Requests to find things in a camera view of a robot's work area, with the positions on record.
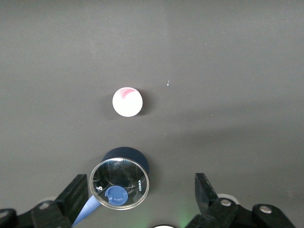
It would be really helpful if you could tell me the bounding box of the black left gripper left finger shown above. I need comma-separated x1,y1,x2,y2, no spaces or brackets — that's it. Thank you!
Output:
0,174,89,228

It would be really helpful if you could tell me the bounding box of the pink plastic cup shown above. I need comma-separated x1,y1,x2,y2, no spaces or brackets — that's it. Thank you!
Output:
112,87,143,117

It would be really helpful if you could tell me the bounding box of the glass lid with blue knob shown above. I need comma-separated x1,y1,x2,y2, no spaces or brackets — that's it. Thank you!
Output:
89,157,151,211

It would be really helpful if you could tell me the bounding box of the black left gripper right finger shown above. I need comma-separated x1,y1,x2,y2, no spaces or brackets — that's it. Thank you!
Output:
187,173,297,228

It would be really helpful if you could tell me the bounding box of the dark blue saucepan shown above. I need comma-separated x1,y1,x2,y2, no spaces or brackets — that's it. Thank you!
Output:
71,147,150,228

